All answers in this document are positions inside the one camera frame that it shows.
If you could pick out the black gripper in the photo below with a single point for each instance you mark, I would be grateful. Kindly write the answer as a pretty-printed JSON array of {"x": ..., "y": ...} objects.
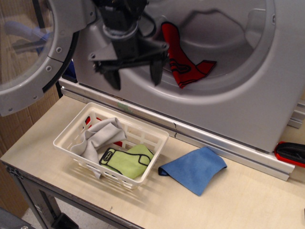
[{"x": 129, "y": 49}]

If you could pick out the grey round machine door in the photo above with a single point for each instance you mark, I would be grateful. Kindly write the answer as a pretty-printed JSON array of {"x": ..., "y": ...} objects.
[{"x": 26, "y": 77}]

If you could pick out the aluminium rail base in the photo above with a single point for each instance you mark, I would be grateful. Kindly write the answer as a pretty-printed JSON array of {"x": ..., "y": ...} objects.
[{"x": 238, "y": 152}]

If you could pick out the green cloth with black outline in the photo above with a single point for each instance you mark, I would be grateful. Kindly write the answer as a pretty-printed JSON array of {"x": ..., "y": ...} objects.
[{"x": 131, "y": 163}]

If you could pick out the red cloth with black outline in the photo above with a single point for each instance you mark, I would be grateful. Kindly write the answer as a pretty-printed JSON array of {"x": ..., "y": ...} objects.
[{"x": 183, "y": 69}]

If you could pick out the white plastic basket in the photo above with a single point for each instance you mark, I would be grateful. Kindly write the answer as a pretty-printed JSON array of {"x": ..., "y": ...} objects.
[{"x": 137, "y": 133}]

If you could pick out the black floor object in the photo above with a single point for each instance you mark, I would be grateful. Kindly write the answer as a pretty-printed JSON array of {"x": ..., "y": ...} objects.
[{"x": 64, "y": 222}]

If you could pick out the red and black tool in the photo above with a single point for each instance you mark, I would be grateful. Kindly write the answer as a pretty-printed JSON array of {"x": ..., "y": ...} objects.
[{"x": 291, "y": 153}]

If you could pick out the metal table frame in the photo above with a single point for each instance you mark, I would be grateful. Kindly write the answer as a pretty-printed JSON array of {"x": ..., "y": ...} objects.
[{"x": 41, "y": 198}]

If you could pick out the grey cloth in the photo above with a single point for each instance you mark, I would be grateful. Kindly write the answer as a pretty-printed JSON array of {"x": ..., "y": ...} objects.
[{"x": 86, "y": 148}]

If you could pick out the blue object behind door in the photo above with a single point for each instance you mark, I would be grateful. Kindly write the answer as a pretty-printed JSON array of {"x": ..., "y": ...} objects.
[{"x": 31, "y": 40}]

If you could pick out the grey toy washing machine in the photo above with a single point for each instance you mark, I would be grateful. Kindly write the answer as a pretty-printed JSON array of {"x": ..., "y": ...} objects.
[{"x": 259, "y": 77}]

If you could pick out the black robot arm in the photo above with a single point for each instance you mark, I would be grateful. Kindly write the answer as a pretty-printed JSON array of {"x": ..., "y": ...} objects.
[{"x": 123, "y": 14}]

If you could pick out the blue cloth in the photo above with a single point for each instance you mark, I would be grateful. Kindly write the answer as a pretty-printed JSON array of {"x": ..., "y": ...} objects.
[{"x": 194, "y": 170}]

